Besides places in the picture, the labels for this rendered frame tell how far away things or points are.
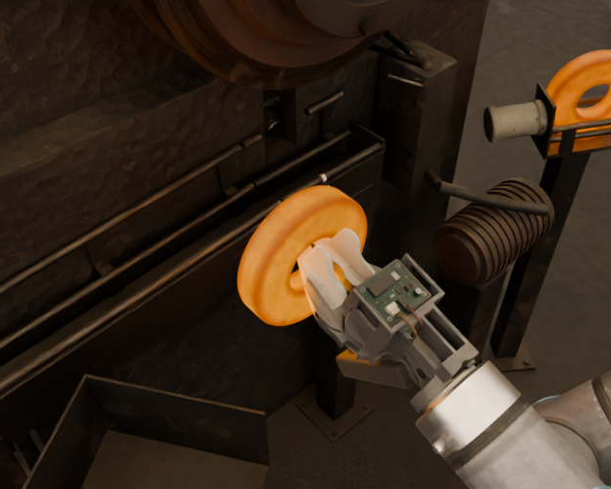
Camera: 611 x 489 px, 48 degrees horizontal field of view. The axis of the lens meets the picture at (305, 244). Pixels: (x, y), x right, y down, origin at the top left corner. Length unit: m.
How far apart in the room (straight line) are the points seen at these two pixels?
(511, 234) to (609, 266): 0.79
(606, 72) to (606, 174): 1.10
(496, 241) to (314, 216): 0.59
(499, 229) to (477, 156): 1.03
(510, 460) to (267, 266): 0.27
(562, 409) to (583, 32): 2.42
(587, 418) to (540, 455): 0.11
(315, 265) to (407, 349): 0.12
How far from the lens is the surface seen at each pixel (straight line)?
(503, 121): 1.20
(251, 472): 0.83
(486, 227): 1.22
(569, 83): 1.21
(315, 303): 0.68
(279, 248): 0.66
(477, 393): 0.62
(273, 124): 1.04
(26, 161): 0.83
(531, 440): 0.63
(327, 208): 0.68
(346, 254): 0.69
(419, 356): 0.63
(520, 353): 1.73
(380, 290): 0.62
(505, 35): 2.93
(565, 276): 1.94
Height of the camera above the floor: 1.35
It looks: 45 degrees down
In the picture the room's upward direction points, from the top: straight up
